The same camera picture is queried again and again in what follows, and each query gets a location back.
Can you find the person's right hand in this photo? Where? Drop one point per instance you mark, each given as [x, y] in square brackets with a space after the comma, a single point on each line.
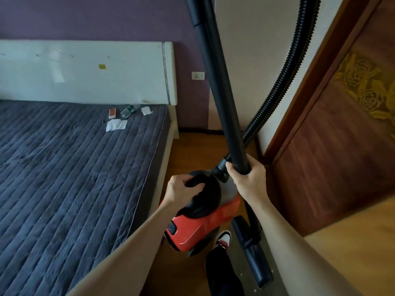
[253, 184]

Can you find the person's left hand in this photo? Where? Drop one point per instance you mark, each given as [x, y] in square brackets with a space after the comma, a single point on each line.
[179, 191]

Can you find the person's right thumb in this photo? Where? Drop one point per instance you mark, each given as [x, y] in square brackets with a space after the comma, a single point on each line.
[233, 171]

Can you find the person's left fingers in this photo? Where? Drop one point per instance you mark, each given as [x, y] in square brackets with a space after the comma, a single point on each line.
[193, 186]

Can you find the red and black vacuum cleaner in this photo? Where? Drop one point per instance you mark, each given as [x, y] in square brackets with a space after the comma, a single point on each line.
[200, 221]

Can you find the black vacuum wand tube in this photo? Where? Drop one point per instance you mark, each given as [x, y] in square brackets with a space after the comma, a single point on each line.
[216, 83]

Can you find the person's left forearm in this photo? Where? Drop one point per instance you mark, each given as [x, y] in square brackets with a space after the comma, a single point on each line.
[129, 252]

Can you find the person's right forearm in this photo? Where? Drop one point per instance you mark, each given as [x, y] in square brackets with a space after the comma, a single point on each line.
[293, 249]

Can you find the red white and black shoe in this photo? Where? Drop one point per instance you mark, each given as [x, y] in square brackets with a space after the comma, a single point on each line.
[224, 238]

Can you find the black vacuum floor nozzle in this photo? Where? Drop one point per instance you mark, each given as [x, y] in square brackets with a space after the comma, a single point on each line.
[254, 255]

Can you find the small white tissue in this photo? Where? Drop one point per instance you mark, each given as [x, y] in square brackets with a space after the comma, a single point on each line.
[146, 110]

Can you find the person's black trouser leg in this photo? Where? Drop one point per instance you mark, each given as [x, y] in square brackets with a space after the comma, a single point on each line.
[220, 274]

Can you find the large white tissue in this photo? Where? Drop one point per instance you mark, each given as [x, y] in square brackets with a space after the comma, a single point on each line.
[115, 125]

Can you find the clear plastic bottle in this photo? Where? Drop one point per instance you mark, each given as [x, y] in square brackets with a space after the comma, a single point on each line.
[127, 112]

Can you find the small orange and white box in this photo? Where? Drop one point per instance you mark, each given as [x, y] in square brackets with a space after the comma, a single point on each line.
[112, 113]

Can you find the brown wooden door with flowers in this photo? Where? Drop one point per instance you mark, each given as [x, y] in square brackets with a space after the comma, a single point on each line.
[342, 129]

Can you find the grey quilted mattress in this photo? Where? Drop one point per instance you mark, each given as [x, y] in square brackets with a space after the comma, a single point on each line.
[68, 188]

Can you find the white bed headboard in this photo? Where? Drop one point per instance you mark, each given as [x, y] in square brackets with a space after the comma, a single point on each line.
[83, 73]

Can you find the white bed frame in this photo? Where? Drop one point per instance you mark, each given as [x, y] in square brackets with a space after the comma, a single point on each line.
[165, 157]

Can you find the white wall socket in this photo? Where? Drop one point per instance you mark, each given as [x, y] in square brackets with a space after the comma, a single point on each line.
[198, 76]

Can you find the brown wooden door frame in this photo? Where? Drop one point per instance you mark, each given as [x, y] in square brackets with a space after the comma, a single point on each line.
[311, 77]

